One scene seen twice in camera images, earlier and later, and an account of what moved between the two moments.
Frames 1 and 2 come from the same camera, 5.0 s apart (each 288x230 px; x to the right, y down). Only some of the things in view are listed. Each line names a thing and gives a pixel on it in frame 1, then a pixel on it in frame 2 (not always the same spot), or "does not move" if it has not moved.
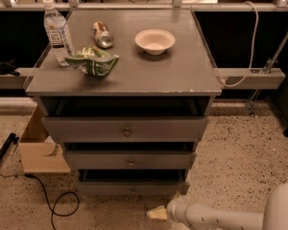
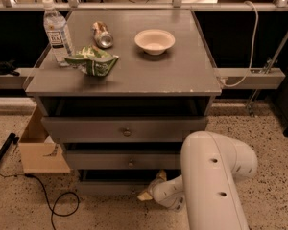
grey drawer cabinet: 133,131 does not move
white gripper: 175,209 -> 156,188
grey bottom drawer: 132,182 does not move
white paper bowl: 155,41 does not move
